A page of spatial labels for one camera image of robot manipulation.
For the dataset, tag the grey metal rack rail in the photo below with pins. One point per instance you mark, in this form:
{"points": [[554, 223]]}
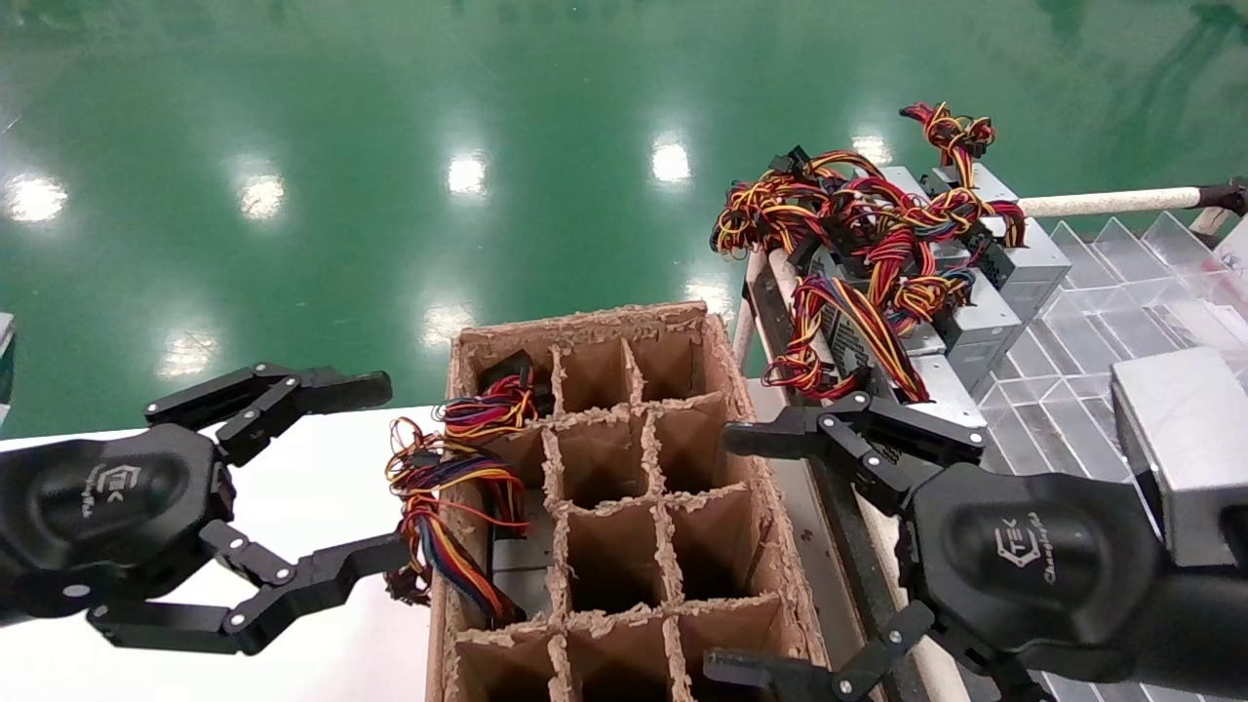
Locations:
{"points": [[809, 546]]}

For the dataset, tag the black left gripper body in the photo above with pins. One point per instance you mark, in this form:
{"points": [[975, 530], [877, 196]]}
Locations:
{"points": [[107, 507]]}

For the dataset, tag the brown cardboard divider box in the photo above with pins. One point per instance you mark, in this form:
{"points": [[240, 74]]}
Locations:
{"points": [[585, 320]]}

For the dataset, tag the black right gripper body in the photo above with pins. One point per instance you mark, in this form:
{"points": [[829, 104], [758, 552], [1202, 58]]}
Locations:
{"points": [[1033, 565]]}

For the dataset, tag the short white rack pipe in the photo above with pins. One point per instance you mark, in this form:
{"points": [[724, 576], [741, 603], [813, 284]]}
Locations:
{"points": [[746, 331]]}

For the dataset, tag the clear plastic divider tray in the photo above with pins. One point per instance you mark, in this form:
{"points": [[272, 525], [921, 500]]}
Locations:
{"points": [[1072, 331]]}

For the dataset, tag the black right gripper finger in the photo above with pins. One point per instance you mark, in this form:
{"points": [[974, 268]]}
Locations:
{"points": [[868, 682], [877, 439]]}

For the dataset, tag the white rack pipe under supplies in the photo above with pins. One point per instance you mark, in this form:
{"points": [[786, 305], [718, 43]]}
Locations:
{"points": [[941, 678]]}

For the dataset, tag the black pipe connector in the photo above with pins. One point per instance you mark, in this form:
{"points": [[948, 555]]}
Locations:
{"points": [[1228, 195]]}

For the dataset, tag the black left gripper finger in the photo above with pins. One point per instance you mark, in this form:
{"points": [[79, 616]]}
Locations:
{"points": [[278, 395], [302, 590]]}

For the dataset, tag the long white rack pipe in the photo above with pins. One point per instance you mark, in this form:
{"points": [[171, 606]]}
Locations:
{"points": [[1111, 201]]}

